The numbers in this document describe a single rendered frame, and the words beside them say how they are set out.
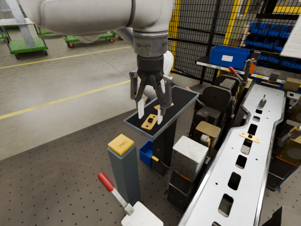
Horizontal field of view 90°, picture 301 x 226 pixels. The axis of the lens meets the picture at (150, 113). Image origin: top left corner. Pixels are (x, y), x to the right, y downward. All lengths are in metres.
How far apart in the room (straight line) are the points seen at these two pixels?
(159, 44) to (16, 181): 1.07
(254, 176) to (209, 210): 0.23
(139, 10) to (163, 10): 0.06
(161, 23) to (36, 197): 1.00
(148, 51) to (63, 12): 0.19
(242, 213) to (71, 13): 0.65
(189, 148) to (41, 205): 0.80
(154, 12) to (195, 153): 0.42
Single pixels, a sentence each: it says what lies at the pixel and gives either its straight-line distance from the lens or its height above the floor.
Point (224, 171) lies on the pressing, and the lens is 0.68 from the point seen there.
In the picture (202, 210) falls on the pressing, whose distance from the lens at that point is 0.58.
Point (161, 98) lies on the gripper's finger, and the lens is 0.47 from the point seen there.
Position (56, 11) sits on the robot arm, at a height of 1.51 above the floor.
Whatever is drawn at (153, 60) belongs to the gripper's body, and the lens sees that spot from 0.41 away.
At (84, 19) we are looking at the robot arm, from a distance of 0.31.
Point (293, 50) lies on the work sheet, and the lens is 1.73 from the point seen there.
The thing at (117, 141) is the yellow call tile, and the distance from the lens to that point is 0.50.
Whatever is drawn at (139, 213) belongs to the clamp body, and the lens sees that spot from 0.49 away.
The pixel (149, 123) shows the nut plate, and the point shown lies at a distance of 0.55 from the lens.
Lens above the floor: 1.52
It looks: 37 degrees down
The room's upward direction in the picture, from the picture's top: straight up
